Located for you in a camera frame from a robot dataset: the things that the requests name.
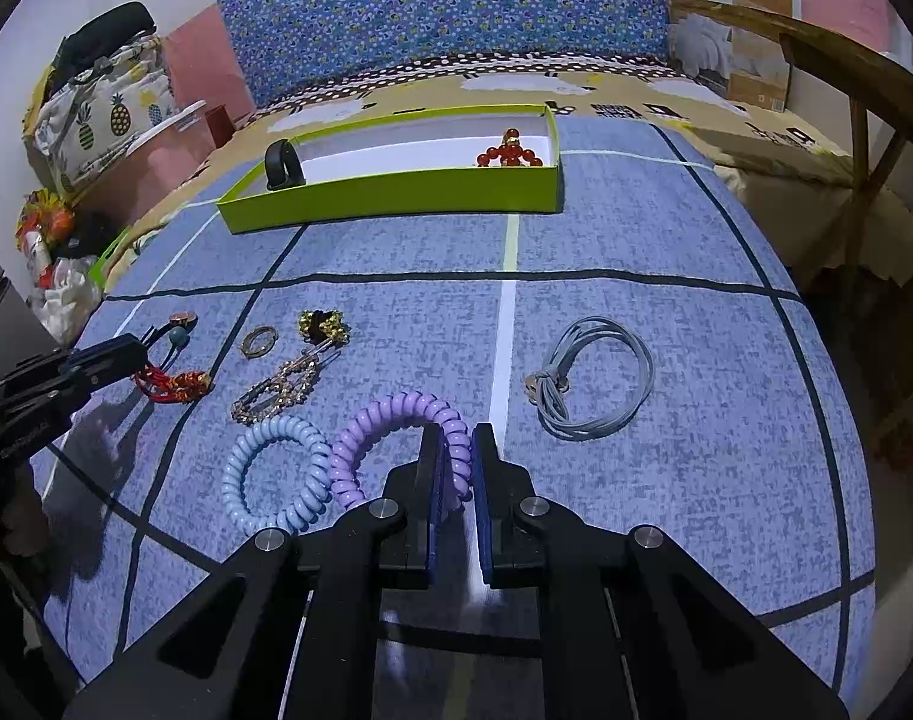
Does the red knotted bracelet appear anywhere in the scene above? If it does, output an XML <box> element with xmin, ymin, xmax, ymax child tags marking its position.
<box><xmin>131</xmin><ymin>362</ymin><xmax>214</xmax><ymax>407</ymax></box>

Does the grey blue cord hair tie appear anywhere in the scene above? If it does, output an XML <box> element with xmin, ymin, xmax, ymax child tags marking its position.
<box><xmin>523</xmin><ymin>315</ymin><xmax>657</xmax><ymax>442</ymax></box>

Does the purple spiral hair tie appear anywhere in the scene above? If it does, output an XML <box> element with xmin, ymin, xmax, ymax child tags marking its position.
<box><xmin>328</xmin><ymin>388</ymin><xmax>476</xmax><ymax>514</ymax></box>

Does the light blue spiral hair tie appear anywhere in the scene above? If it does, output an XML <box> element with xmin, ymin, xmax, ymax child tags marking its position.
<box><xmin>220</xmin><ymin>413</ymin><xmax>335</xmax><ymax>538</ymax></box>

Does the black tie with teal bead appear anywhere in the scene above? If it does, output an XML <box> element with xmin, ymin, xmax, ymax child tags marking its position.
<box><xmin>141</xmin><ymin>310</ymin><xmax>198</xmax><ymax>367</ymax></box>

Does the colourful plastic bag pile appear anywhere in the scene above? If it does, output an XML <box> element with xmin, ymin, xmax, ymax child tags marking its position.
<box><xmin>14</xmin><ymin>188</ymin><xmax>130</xmax><ymax>346</ymax></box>

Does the pink storage box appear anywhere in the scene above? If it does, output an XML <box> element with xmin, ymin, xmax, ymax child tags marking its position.
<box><xmin>76</xmin><ymin>101</ymin><xmax>216</xmax><ymax>227</ymax></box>

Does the pineapple print bag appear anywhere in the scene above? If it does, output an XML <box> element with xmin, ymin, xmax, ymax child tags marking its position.
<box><xmin>22</xmin><ymin>32</ymin><xmax>180</xmax><ymax>200</ymax></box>

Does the black bag on top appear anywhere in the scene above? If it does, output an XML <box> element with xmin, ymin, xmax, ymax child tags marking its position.
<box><xmin>53</xmin><ymin>2</ymin><xmax>155</xmax><ymax>86</ymax></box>

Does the green shallow tray box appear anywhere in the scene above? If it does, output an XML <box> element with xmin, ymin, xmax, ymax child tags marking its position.
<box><xmin>217</xmin><ymin>104</ymin><xmax>562</xmax><ymax>234</ymax></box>

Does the blue floral headboard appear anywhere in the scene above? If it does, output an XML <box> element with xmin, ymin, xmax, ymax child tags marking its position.
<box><xmin>216</xmin><ymin>0</ymin><xmax>668</xmax><ymax>104</ymax></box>

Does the beige patterned bed sheet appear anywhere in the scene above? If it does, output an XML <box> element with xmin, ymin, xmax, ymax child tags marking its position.
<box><xmin>103</xmin><ymin>50</ymin><xmax>913</xmax><ymax>295</ymax></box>

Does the wooden chair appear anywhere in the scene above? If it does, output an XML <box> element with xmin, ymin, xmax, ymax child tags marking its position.
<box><xmin>668</xmin><ymin>0</ymin><xmax>913</xmax><ymax>470</ymax></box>

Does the cardboard bedding box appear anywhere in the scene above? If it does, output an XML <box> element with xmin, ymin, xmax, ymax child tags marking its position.
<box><xmin>661</xmin><ymin>0</ymin><xmax>803</xmax><ymax>113</ymax></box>

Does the small gold ring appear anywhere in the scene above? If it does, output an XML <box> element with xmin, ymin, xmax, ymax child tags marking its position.
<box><xmin>238</xmin><ymin>325</ymin><xmax>281</xmax><ymax>361</ymax></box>

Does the black bracelet band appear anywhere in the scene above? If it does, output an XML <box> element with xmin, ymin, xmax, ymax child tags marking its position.
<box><xmin>263</xmin><ymin>140</ymin><xmax>305</xmax><ymax>192</ymax></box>

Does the red bead bracelet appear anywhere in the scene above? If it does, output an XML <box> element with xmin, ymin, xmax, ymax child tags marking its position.
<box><xmin>474</xmin><ymin>127</ymin><xmax>545</xmax><ymax>169</ymax></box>

